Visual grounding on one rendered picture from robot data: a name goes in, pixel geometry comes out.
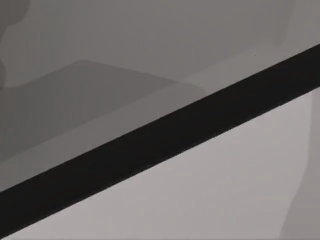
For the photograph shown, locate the black table edge strip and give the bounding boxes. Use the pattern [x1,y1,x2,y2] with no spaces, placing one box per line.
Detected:
[0,43,320,240]

